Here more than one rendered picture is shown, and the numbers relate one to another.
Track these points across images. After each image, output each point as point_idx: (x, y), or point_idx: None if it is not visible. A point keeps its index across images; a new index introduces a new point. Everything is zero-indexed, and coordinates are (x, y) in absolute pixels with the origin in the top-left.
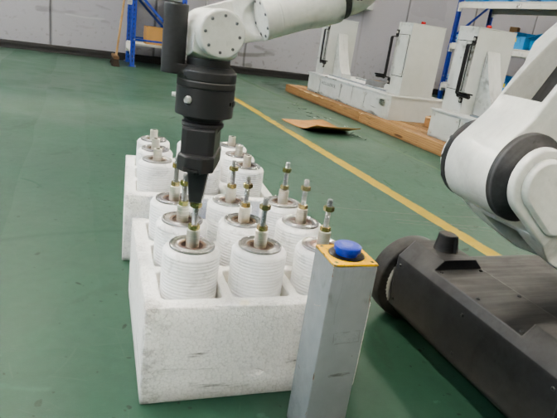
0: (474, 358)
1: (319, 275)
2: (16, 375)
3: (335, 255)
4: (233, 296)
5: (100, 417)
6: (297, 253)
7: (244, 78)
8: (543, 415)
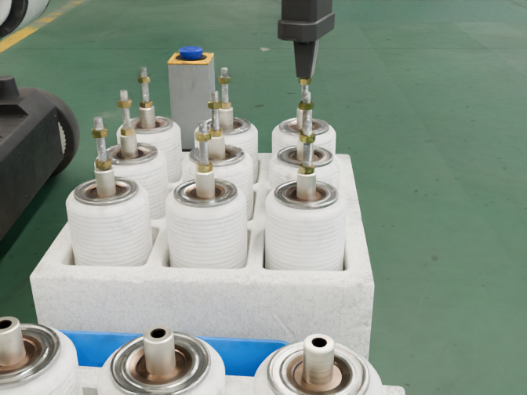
0: (34, 172)
1: (212, 78)
2: (470, 283)
3: (203, 56)
4: (260, 158)
5: (376, 243)
6: (179, 134)
7: None
8: (58, 138)
